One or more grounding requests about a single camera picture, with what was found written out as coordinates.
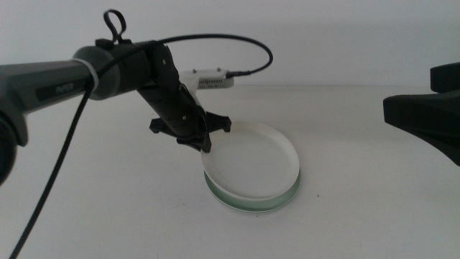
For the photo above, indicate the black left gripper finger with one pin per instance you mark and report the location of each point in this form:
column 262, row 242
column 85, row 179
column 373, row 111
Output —
column 190, row 141
column 206, row 144

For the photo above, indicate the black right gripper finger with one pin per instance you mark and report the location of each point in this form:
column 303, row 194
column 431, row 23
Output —
column 447, row 77

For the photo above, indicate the white shallow bowl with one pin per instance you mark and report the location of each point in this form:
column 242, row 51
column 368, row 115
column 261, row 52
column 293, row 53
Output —
column 251, row 162

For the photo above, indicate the pale green shallow bowl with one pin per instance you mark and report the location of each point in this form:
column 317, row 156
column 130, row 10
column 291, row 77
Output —
column 258, row 205

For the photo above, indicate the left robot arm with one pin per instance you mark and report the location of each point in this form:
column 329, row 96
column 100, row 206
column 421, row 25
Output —
column 43, row 84

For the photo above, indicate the grey shallow bowl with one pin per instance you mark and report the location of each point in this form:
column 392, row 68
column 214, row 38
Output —
column 253, row 212

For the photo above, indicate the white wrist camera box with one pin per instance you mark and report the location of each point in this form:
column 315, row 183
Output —
column 212, row 81

